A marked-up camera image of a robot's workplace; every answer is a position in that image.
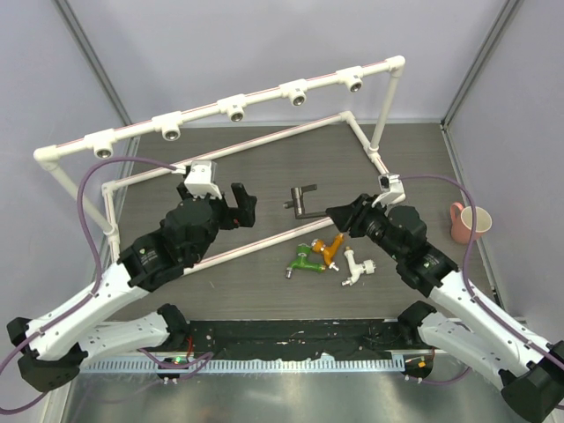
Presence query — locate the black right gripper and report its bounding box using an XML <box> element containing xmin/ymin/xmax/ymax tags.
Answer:
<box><xmin>326</xmin><ymin>193</ymin><xmax>405</xmax><ymax>263</ymax></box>

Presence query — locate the dark metal long faucet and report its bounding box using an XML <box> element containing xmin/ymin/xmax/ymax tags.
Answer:
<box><xmin>283</xmin><ymin>184</ymin><xmax>327</xmax><ymax>219</ymax></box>

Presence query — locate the white PVC pipe frame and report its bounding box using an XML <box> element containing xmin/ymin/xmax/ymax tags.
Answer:
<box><xmin>33</xmin><ymin>56</ymin><xmax>406</xmax><ymax>275</ymax></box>

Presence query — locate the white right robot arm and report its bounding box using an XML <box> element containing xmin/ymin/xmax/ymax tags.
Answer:
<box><xmin>326</xmin><ymin>194</ymin><xmax>563</xmax><ymax>422</ymax></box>

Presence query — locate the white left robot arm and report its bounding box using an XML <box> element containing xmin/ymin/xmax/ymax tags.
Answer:
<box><xmin>7</xmin><ymin>182</ymin><xmax>257</xmax><ymax>393</ymax></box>

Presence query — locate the orange faucet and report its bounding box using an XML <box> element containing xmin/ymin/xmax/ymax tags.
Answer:
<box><xmin>310</xmin><ymin>233</ymin><xmax>345</xmax><ymax>271</ymax></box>

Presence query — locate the white faucet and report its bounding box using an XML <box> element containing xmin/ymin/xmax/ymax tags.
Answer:
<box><xmin>341</xmin><ymin>247</ymin><xmax>376</xmax><ymax>286</ymax></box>

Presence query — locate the green faucet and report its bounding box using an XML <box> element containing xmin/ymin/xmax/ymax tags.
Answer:
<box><xmin>286</xmin><ymin>243</ymin><xmax>326</xmax><ymax>278</ymax></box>

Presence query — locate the pink mug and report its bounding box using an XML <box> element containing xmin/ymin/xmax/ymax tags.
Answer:
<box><xmin>449</xmin><ymin>202</ymin><xmax>493</xmax><ymax>244</ymax></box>

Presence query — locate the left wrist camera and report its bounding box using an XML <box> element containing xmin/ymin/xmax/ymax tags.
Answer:
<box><xmin>184</xmin><ymin>160</ymin><xmax>222</xmax><ymax>198</ymax></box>

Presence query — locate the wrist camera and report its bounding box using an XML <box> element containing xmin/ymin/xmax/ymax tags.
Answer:
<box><xmin>372</xmin><ymin>174</ymin><xmax>406</xmax><ymax>207</ymax></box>
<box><xmin>184</xmin><ymin>160</ymin><xmax>222</xmax><ymax>198</ymax></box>

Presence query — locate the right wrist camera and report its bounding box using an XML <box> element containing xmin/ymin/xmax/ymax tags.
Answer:
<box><xmin>372</xmin><ymin>174</ymin><xmax>406</xmax><ymax>207</ymax></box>

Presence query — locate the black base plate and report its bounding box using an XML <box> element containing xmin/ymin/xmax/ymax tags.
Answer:
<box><xmin>184</xmin><ymin>319</ymin><xmax>427</xmax><ymax>361</ymax></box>

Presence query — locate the grey slotted cable duct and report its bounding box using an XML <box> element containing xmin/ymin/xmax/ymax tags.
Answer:
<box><xmin>84</xmin><ymin>354</ymin><xmax>404</xmax><ymax>374</ymax></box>

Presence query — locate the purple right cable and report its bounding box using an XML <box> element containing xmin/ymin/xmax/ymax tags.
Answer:
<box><xmin>396</xmin><ymin>174</ymin><xmax>564</xmax><ymax>380</ymax></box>

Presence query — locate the purple cable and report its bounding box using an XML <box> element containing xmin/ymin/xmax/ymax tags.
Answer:
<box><xmin>0</xmin><ymin>157</ymin><xmax>186</xmax><ymax>415</ymax></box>
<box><xmin>396</xmin><ymin>174</ymin><xmax>564</xmax><ymax>380</ymax></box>

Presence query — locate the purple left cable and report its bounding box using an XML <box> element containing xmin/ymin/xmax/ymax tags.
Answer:
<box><xmin>0</xmin><ymin>157</ymin><xmax>186</xmax><ymax>415</ymax></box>

